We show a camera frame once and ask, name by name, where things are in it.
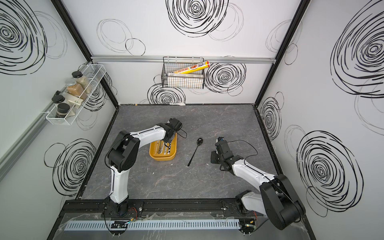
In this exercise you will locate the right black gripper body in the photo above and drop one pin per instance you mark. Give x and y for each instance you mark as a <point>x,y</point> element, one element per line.
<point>215,158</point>

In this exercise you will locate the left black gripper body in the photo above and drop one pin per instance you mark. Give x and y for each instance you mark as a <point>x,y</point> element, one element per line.
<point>169,140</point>

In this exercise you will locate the black handle spoon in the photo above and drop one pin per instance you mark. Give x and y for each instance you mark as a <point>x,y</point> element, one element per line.
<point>199,143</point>

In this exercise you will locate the yellow plastic storage box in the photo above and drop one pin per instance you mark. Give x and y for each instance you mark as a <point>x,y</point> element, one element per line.
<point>161,157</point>

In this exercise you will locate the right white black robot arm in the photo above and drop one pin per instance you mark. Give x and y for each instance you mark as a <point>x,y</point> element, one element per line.
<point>277,198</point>

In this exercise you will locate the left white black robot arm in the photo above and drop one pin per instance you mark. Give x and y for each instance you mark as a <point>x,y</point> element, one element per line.
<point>123,153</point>

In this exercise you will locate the yellow foil wrap box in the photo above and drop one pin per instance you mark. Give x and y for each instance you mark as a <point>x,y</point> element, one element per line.
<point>194,68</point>

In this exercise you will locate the spice jar black lid far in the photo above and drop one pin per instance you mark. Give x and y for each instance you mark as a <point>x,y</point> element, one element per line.
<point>81,79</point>

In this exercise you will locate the brown spice jar clear lid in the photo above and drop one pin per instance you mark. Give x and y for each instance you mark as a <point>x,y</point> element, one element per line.
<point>75,89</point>

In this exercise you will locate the front spice jar black lid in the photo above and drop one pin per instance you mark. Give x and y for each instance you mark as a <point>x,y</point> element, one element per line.
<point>62,110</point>

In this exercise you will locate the dark spice jar black lid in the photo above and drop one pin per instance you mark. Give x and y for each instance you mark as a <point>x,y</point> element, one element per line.
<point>58,99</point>

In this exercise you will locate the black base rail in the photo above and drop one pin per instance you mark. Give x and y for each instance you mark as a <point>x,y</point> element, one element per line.
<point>140,208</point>

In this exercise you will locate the black wire wall basket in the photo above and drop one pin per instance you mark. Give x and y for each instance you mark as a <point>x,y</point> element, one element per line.
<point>170,79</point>

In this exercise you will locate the clear acrylic wall shelf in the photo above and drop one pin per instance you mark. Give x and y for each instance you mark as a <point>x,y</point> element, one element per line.
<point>96,97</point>

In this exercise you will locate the white slotted cable duct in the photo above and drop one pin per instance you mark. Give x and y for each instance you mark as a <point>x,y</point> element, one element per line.
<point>230,224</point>

